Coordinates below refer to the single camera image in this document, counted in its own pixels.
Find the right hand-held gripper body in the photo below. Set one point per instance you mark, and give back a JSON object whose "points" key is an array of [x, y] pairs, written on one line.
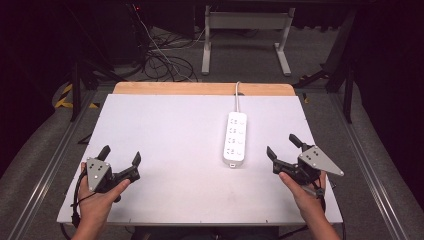
{"points": [[308, 165]]}

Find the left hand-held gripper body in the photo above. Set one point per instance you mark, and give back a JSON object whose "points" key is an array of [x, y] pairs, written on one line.
{"points": [[97, 173]]}

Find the person's left hand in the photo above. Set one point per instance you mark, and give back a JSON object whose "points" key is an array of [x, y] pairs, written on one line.
{"points": [[96, 202]]}

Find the person's right hand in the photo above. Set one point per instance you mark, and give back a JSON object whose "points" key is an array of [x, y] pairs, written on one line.
{"points": [[305, 196]]}

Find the white table board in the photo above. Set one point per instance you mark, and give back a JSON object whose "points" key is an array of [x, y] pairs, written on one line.
{"points": [[166, 173]]}

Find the white power strip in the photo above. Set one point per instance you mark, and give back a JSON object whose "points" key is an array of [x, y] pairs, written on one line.
{"points": [[235, 139]]}

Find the yellow black hazard tape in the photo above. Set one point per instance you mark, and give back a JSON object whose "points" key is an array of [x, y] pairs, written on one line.
{"points": [[68, 98]]}

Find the black metal stand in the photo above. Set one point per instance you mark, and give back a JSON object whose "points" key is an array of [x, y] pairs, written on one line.
{"points": [[80, 83], [340, 66]]}

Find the wooden table top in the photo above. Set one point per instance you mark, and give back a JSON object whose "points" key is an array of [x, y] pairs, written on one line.
{"points": [[166, 88]]}

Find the white metal table frame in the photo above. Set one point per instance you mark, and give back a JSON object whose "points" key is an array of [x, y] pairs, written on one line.
{"points": [[246, 36]]}

